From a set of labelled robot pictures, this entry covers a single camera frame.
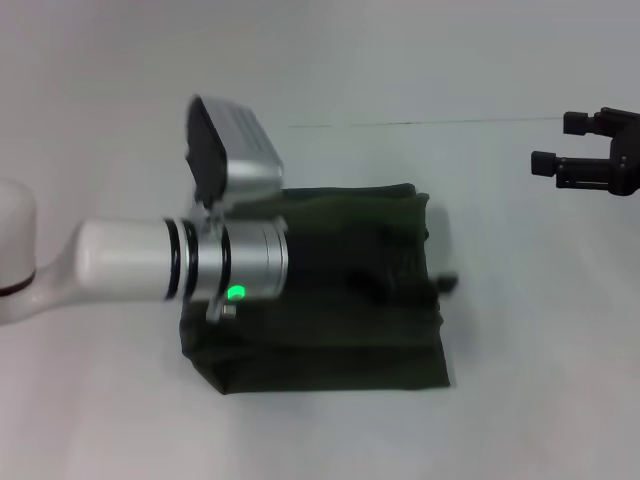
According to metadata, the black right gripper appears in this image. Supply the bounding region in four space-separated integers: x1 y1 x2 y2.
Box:
529 106 640 197

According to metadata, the left arm cable with plug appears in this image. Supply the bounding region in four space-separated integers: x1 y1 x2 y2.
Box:
205 299 239 324

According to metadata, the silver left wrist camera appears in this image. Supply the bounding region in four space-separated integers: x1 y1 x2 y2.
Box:
183 93 285 221

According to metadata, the dark green shirt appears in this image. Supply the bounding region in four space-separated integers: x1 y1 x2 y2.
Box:
179 182 451 396

